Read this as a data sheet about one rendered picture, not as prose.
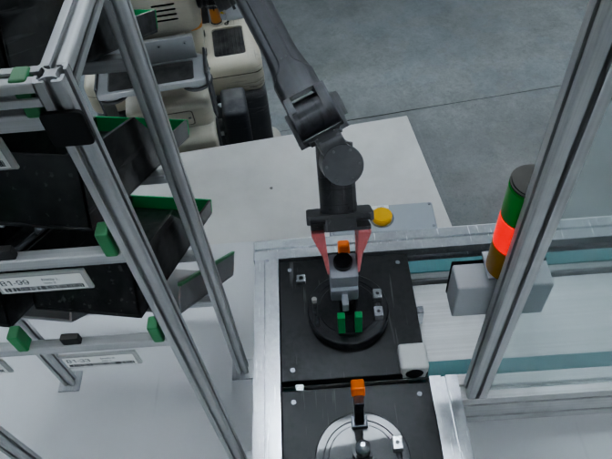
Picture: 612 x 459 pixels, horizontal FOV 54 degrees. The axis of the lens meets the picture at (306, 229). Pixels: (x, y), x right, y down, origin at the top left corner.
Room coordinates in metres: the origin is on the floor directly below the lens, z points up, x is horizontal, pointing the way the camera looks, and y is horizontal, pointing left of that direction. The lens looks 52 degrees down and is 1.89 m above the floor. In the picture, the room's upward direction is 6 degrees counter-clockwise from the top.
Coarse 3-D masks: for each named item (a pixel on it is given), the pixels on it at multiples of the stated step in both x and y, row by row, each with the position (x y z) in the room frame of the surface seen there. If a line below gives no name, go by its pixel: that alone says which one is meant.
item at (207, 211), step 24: (144, 216) 0.60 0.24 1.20; (168, 216) 0.49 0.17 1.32; (48, 240) 0.46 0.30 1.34; (72, 240) 0.49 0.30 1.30; (96, 240) 0.53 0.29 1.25; (168, 240) 0.47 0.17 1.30; (120, 264) 0.39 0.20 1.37; (168, 264) 0.45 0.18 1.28; (96, 288) 0.39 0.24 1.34; (120, 288) 0.38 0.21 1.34; (96, 312) 0.37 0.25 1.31; (120, 312) 0.37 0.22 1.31; (144, 312) 0.37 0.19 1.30
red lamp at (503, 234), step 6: (498, 222) 0.41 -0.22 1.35; (504, 222) 0.40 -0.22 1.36; (498, 228) 0.41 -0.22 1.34; (504, 228) 0.40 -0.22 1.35; (510, 228) 0.39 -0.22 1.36; (498, 234) 0.40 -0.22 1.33; (504, 234) 0.39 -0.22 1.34; (510, 234) 0.39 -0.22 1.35; (498, 240) 0.40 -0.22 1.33; (504, 240) 0.39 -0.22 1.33; (510, 240) 0.39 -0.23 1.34; (498, 246) 0.40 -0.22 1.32; (504, 246) 0.39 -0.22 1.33; (504, 252) 0.39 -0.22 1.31
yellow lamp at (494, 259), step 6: (492, 240) 0.41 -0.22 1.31; (492, 246) 0.41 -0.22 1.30; (492, 252) 0.40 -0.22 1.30; (498, 252) 0.39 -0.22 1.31; (486, 258) 0.42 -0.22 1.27; (492, 258) 0.40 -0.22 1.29; (498, 258) 0.39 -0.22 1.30; (504, 258) 0.39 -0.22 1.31; (486, 264) 0.41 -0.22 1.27; (492, 264) 0.40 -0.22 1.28; (498, 264) 0.39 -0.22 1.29; (492, 270) 0.40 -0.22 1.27; (498, 270) 0.39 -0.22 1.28; (498, 276) 0.39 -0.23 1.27
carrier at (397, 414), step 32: (384, 384) 0.40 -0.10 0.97; (416, 384) 0.39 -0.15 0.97; (288, 416) 0.36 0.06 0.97; (320, 416) 0.35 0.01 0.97; (352, 416) 0.34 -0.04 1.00; (384, 416) 0.34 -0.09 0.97; (416, 416) 0.34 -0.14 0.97; (288, 448) 0.31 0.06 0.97; (320, 448) 0.30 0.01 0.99; (352, 448) 0.28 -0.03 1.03; (384, 448) 0.29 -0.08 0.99; (416, 448) 0.29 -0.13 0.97
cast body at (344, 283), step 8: (336, 256) 0.55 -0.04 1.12; (344, 256) 0.55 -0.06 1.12; (352, 256) 0.55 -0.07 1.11; (336, 264) 0.53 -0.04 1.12; (344, 264) 0.53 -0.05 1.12; (352, 264) 0.54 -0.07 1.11; (336, 272) 0.52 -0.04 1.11; (344, 272) 0.52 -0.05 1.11; (352, 272) 0.52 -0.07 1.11; (336, 280) 0.52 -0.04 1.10; (344, 280) 0.51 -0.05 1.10; (352, 280) 0.51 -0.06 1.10; (336, 288) 0.52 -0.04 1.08; (344, 288) 0.51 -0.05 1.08; (352, 288) 0.51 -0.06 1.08; (336, 296) 0.51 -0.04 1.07; (344, 296) 0.51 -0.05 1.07; (352, 296) 0.51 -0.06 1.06; (344, 304) 0.49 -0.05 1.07
